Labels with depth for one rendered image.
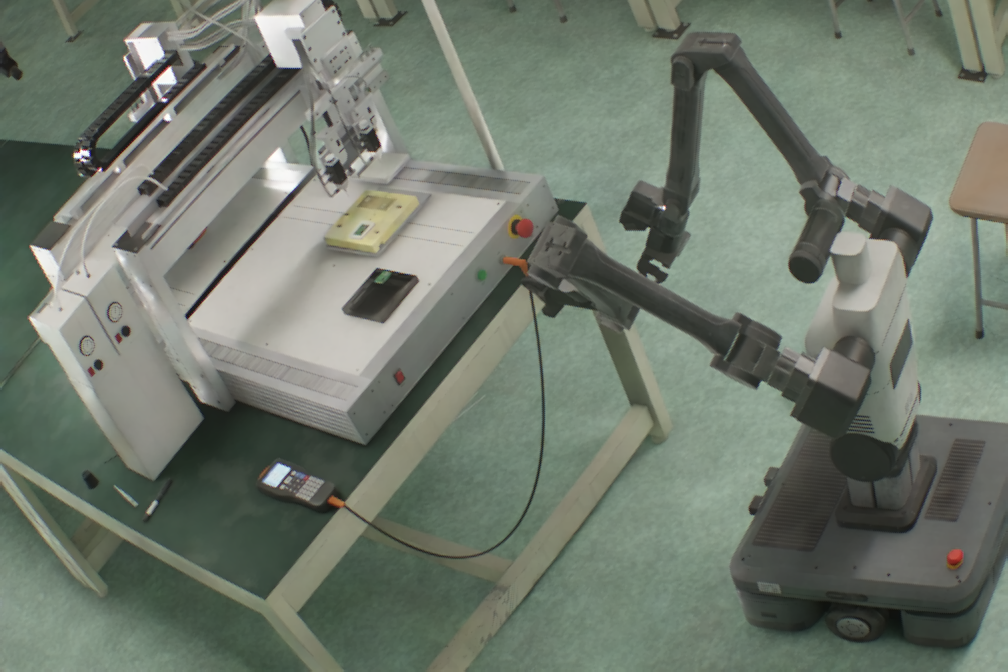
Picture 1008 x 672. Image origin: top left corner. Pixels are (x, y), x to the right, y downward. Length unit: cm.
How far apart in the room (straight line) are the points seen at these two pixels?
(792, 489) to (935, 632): 56
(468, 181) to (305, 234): 40
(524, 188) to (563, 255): 79
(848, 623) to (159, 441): 160
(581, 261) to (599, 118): 256
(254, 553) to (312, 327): 57
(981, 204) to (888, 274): 88
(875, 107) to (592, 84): 113
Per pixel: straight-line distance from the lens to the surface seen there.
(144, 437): 314
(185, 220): 306
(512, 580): 338
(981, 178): 350
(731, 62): 268
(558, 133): 499
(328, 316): 313
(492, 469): 389
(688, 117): 282
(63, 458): 346
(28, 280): 430
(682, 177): 293
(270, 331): 318
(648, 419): 367
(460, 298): 307
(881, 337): 259
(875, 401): 268
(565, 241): 245
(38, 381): 380
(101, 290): 299
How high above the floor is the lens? 260
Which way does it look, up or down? 36 degrees down
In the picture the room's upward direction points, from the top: 24 degrees counter-clockwise
